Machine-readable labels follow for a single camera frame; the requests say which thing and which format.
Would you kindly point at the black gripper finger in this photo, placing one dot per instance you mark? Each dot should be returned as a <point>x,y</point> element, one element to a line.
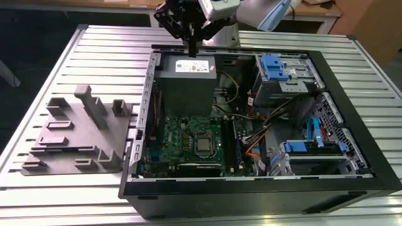
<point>213,29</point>
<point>169,21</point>

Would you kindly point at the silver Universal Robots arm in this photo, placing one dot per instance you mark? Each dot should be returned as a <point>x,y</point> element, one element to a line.
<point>220,35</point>

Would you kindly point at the black RAM slot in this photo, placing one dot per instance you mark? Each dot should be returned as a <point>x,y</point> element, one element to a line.
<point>224,143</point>

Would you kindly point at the blue plastic disk carrier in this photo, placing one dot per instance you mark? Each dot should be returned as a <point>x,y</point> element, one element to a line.
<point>272,68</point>

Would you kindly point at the grey power supply unit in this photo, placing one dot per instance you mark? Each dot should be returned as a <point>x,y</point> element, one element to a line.
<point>184,94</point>

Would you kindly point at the metal disk bay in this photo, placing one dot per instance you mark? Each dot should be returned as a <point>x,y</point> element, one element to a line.
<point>316,159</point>
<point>282,91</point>

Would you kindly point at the green motherboard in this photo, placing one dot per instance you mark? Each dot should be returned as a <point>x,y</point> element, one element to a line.
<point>175,131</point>

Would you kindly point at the silver CPU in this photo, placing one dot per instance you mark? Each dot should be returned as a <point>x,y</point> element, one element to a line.
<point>204,144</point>

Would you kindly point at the brown wooden cabinet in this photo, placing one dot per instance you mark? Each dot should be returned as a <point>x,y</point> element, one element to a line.
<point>376,23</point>

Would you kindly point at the CPU socket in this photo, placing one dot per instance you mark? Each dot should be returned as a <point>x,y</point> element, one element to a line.
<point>203,154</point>

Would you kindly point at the grey parts rack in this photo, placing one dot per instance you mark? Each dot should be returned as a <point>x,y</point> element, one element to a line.
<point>77,131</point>

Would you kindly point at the grey furniture leg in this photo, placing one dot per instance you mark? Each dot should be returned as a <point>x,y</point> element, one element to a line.
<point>10,75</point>

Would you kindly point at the hard disk in blue carrier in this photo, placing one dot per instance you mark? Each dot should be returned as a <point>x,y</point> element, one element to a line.
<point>295,147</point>

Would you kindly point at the blue motherboard connector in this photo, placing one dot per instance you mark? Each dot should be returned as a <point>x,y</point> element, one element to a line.
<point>155,156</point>

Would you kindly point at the black graphics card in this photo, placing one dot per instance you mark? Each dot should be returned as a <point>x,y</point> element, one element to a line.
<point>197,169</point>

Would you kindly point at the black PC case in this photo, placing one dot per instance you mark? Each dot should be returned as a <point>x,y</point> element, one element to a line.
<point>219,202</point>

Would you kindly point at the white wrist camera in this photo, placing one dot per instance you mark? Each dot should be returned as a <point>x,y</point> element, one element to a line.
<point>219,9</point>

